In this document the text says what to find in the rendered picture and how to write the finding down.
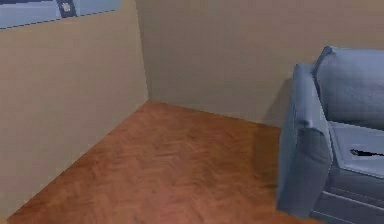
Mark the grey blue sofa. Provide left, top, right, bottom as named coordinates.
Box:
left=275, top=45, right=384, bottom=224

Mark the thin black object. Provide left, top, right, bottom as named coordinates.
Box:
left=349, top=148, right=384, bottom=158

